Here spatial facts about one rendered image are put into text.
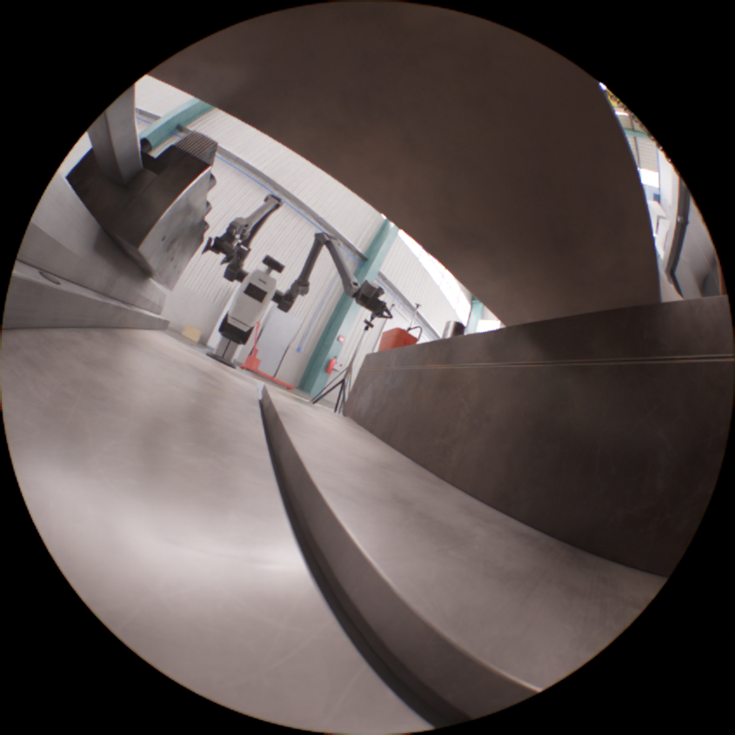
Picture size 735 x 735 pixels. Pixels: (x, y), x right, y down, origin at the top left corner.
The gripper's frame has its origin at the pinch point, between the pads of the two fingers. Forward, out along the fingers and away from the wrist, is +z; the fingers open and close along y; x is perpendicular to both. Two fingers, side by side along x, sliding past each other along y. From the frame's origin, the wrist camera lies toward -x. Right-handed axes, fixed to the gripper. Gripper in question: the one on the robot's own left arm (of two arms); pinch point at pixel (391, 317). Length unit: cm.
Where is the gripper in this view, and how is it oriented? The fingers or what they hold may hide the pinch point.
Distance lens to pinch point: 111.1
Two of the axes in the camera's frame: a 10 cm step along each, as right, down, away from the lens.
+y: -3.7, 0.1, 9.3
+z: 8.5, 4.2, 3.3
